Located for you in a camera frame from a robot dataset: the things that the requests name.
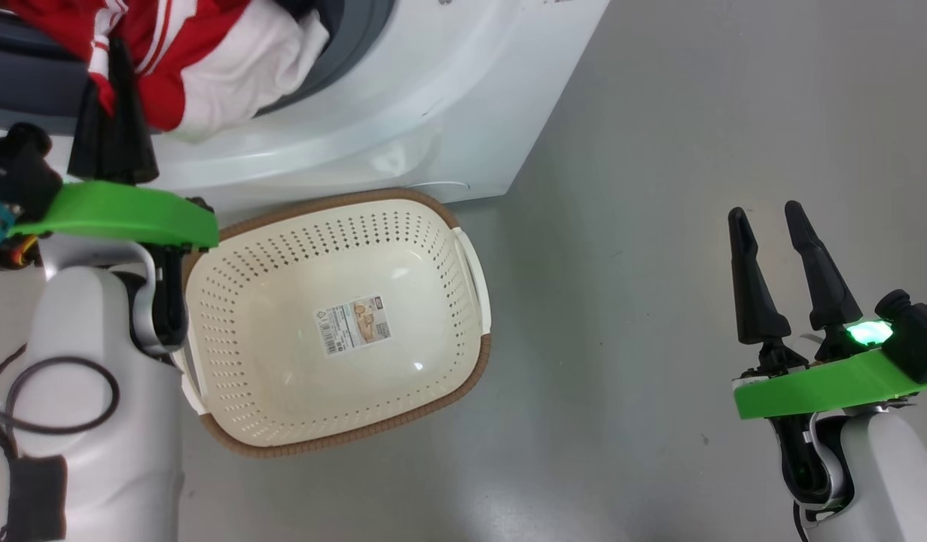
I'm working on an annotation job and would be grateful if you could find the basket product label sticker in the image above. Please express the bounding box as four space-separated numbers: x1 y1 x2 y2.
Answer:
315 295 392 357

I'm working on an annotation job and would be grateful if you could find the red and white garment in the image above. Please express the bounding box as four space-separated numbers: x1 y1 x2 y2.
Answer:
8 0 330 140

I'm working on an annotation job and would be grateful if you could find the white front-load washing machine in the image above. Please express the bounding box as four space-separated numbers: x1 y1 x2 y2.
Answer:
0 0 611 219

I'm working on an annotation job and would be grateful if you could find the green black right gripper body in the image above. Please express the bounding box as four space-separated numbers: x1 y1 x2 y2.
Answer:
734 290 927 420

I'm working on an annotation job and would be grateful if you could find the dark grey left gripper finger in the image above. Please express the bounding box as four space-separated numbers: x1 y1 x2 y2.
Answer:
105 38 159 183
68 79 112 181

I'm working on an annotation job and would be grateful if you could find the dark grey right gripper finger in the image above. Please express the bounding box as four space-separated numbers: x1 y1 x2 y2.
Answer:
784 200 863 332
728 207 793 346

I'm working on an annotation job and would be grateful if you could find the cream perforated basket brown rim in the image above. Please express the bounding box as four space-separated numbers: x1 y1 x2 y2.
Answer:
178 188 492 458

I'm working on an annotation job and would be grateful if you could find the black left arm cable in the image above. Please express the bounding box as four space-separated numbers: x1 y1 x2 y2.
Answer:
0 343 121 542

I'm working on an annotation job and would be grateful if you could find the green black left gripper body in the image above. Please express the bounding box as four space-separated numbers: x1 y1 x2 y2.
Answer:
0 123 220 251

